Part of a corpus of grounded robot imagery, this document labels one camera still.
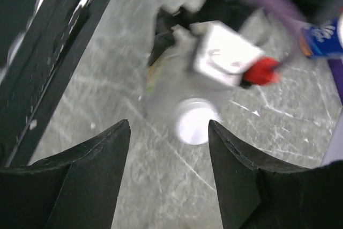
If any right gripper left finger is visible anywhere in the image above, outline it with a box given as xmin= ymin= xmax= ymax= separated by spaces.
xmin=1 ymin=120 xmax=131 ymax=228

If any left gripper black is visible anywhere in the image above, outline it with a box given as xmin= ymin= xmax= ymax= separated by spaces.
xmin=147 ymin=0 xmax=257 ymax=65

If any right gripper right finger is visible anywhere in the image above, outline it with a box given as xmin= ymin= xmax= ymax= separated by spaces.
xmin=208 ymin=120 xmax=342 ymax=228

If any clear bottle yellow label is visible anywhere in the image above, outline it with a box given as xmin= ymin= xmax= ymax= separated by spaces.
xmin=144 ymin=49 xmax=231 ymax=122

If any white bottle cap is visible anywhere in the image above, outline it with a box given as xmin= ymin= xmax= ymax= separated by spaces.
xmin=174 ymin=98 xmax=221 ymax=145

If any toilet paper roll blue wrap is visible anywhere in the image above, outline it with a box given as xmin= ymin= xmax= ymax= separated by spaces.
xmin=299 ymin=14 xmax=342 ymax=60

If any purple white box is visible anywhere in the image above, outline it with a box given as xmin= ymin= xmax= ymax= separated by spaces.
xmin=327 ymin=59 xmax=343 ymax=103

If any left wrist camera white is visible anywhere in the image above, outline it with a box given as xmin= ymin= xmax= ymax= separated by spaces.
xmin=191 ymin=21 xmax=280 ymax=88

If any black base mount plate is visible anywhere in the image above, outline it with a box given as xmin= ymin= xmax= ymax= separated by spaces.
xmin=1 ymin=0 xmax=110 ymax=167

